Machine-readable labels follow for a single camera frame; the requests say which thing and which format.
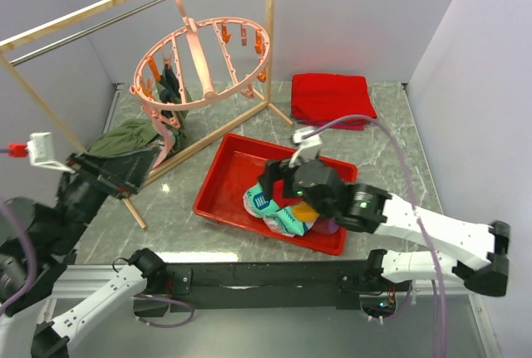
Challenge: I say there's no teal patterned sock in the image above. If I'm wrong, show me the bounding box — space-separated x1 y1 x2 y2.
263 207 315 238
243 183 280 218

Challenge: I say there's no purple maroon sock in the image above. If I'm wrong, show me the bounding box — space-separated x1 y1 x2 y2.
312 218 339 235

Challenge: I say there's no pink round clip hanger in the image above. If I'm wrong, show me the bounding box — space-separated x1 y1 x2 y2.
130 0 273 129

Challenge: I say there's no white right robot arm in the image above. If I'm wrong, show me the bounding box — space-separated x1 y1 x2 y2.
258 159 510 297

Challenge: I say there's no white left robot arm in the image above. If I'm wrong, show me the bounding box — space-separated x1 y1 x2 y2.
1 148 166 357

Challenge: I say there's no red plastic tray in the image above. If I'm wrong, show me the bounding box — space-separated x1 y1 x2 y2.
193 133 347 256

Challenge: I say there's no olive green cloth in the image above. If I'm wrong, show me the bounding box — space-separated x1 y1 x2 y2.
87 119 158 157

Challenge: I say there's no folded red cloth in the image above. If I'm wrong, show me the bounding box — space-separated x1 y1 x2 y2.
290 73 377 130

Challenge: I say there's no dark green camouflage sock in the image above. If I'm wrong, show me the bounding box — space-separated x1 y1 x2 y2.
156 61 188 155

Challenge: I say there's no metal hanging rod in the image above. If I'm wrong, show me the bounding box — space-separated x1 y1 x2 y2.
10 0 166 66

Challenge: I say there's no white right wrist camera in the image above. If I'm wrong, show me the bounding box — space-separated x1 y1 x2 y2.
288 127 323 168

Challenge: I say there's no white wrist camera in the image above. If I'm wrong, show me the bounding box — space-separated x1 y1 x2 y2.
288 127 323 168
3 132 75 174

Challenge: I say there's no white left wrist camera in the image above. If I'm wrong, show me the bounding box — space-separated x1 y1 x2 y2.
3 132 75 174

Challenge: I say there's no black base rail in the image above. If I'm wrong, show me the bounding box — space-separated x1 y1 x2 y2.
145 260 408 310

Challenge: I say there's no wooden clothes rack frame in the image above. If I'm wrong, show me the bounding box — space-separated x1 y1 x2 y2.
0 0 294 233

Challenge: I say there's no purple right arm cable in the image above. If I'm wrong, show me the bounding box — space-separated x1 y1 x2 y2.
305 115 449 358

